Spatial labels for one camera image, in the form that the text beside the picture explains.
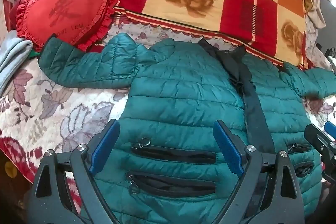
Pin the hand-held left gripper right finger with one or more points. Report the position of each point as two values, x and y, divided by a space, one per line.
227 146

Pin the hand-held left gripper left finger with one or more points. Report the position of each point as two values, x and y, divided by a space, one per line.
105 146

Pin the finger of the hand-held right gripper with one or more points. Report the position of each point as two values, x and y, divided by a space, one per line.
317 138
331 130

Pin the green puffer jacket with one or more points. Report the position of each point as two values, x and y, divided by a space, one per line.
183 98

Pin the plush leaf-pattern blanket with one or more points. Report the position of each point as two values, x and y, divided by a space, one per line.
50 108

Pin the beige small-flower bed sheet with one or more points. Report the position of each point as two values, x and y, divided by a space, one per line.
157 32

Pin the light blue folded cloth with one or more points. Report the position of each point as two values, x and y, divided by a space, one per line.
11 56

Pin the red heart-shaped ruffled pillow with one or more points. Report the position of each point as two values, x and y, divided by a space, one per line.
63 10

